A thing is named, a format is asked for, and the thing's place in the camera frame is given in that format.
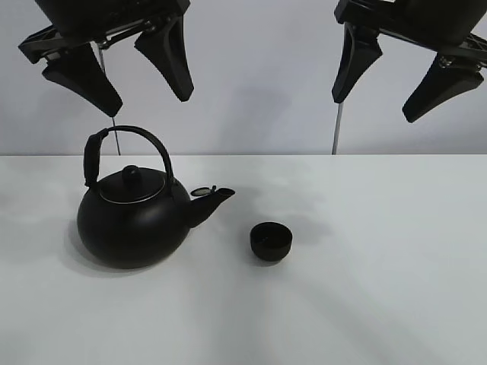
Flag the small black teacup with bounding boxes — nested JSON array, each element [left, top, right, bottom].
[[250, 222, 293, 262]]

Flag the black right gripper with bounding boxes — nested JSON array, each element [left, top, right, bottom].
[[332, 1, 486, 123]]

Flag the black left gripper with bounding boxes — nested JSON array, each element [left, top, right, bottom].
[[18, 0, 194, 117]]

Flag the black round teapot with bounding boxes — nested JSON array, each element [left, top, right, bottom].
[[76, 125, 235, 269]]

